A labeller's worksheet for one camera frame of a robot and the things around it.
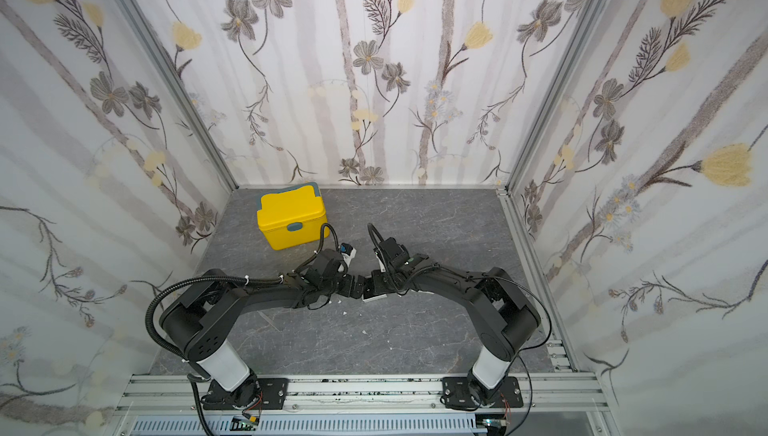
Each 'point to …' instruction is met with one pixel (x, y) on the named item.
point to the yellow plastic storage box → (292, 217)
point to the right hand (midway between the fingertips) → (376, 281)
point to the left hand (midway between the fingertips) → (361, 276)
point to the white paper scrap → (364, 332)
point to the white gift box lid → (432, 293)
